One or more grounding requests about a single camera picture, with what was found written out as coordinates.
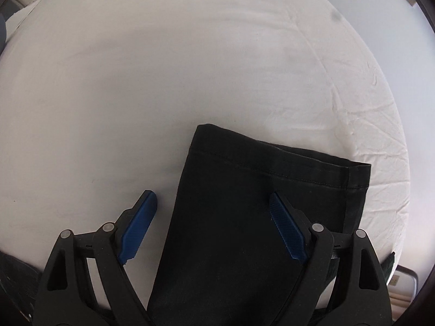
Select black pants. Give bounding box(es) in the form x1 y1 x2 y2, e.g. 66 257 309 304
147 123 372 326

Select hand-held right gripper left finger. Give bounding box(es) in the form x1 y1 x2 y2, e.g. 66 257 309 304
32 190 159 326

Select white bed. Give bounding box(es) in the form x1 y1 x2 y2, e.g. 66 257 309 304
0 0 412 313

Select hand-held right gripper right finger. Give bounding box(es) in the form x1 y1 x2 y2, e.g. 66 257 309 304
268 191 393 326

